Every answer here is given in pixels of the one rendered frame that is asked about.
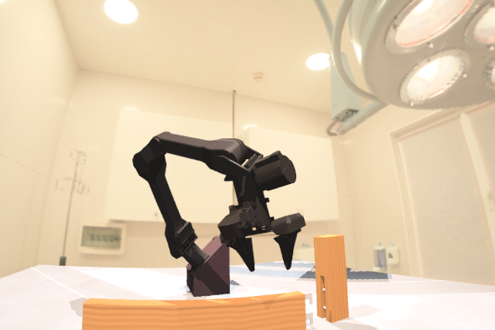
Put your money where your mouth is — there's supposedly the wooden post with slot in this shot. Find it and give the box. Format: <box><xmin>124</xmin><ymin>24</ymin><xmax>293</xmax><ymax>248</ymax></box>
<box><xmin>313</xmin><ymin>234</ymin><xmax>349</xmax><ymax>323</ymax></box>

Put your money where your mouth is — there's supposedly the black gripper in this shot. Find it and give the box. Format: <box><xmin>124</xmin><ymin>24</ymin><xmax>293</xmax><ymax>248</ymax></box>
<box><xmin>220</xmin><ymin>193</ymin><xmax>306</xmax><ymax>272</ymax></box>

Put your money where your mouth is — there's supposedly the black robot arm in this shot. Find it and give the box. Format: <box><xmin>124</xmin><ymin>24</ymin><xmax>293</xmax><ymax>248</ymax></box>
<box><xmin>132</xmin><ymin>131</ymin><xmax>296</xmax><ymax>271</ymax></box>

